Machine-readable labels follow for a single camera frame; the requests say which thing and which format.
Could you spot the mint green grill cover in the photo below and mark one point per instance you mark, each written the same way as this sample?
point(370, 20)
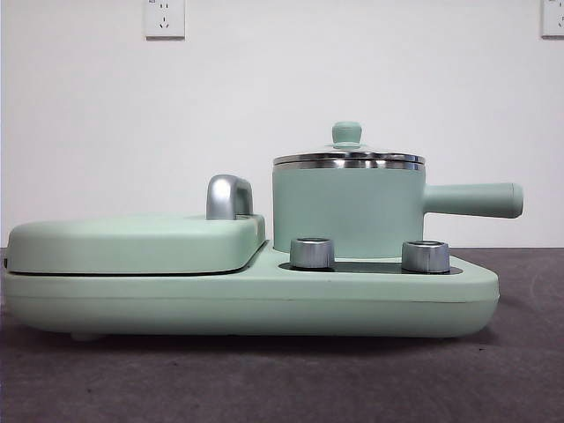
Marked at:
point(132, 244)

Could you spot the glass lid with green knob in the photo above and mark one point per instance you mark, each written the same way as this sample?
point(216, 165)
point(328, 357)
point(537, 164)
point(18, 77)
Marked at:
point(347, 133)

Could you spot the mint green breakfast machine base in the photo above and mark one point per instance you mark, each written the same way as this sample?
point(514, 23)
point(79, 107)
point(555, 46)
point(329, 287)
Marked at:
point(176, 304)

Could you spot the white wall socket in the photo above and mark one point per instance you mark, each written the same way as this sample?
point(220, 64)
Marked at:
point(554, 17)
point(165, 20)

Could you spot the silver control knob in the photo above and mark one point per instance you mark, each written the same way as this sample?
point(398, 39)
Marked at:
point(425, 257)
point(312, 254)

